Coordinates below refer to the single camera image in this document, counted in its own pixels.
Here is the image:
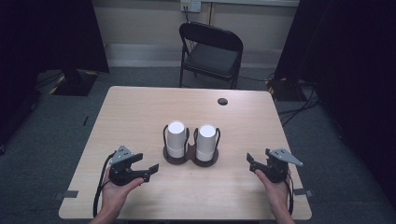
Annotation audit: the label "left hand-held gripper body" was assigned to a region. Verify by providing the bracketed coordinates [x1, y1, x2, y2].
[108, 145, 146, 187]

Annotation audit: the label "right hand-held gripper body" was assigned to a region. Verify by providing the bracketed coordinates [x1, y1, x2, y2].
[264, 148, 304, 184]

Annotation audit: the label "dark brown wire cup holder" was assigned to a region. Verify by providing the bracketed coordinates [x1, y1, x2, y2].
[162, 124, 221, 168]

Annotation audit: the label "person's left hand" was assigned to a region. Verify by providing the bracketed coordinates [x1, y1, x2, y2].
[101, 167, 146, 215]

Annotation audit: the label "person's right hand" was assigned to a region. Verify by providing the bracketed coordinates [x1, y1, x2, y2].
[255, 170, 292, 217]

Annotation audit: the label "grey tape strip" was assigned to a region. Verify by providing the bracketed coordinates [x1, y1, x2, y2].
[54, 189, 79, 201]
[292, 188, 314, 199]

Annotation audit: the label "black stand base yellow tape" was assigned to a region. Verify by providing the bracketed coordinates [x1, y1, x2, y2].
[266, 77, 301, 103]
[49, 69, 99, 97]

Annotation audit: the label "black folding chair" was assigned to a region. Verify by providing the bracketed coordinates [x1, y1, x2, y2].
[178, 21, 245, 91]

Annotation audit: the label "black curtain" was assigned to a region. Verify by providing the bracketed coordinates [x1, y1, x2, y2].
[0, 0, 110, 147]
[274, 0, 396, 206]

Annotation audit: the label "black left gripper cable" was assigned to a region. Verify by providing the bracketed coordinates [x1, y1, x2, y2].
[92, 152, 117, 218]

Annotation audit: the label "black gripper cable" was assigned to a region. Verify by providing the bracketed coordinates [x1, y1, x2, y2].
[92, 152, 117, 218]
[284, 174, 295, 217]

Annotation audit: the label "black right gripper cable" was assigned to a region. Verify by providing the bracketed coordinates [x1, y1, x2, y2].
[284, 174, 295, 217]

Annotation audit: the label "black floor cables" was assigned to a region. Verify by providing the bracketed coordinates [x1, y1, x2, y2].
[277, 79, 321, 127]

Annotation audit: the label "white wall outlet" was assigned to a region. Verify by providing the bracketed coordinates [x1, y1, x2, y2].
[180, 0, 202, 13]

